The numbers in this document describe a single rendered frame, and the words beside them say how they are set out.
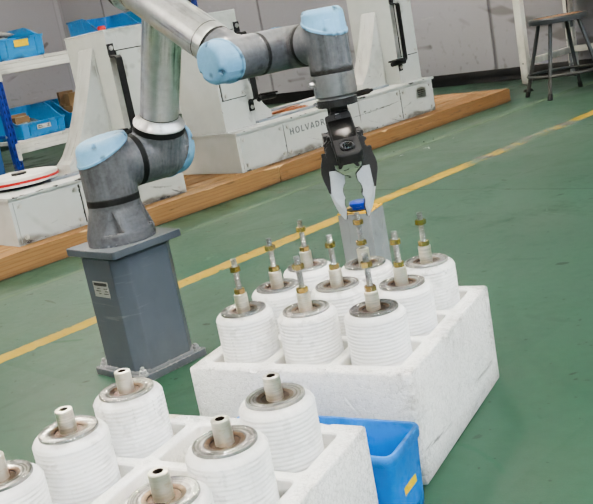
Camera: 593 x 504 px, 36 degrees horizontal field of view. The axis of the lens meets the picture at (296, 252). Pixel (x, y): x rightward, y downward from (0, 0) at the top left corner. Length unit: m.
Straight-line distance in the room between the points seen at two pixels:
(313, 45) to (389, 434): 0.66
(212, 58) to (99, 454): 0.70
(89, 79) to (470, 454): 2.77
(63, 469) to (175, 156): 1.04
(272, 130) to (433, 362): 2.97
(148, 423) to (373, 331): 0.36
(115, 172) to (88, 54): 1.98
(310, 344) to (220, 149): 2.87
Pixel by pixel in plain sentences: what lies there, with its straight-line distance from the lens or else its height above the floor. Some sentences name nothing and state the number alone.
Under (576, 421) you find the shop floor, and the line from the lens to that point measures 1.55.
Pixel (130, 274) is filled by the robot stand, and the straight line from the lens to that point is 1.98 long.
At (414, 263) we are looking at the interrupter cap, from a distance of 1.60.
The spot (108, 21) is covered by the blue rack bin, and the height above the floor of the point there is 0.96.
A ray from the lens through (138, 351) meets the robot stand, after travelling 2.03.
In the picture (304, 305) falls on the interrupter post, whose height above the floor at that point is 0.26.
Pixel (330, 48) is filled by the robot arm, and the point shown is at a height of 0.64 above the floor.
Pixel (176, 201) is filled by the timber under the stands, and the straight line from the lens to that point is 3.82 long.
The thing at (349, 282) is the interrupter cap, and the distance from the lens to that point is 1.55.
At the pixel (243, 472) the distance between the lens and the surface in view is 1.02.
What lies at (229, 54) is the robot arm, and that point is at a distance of 1.55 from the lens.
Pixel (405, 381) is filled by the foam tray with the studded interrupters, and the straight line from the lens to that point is 1.34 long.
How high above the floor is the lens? 0.69
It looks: 14 degrees down
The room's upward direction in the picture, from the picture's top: 11 degrees counter-clockwise
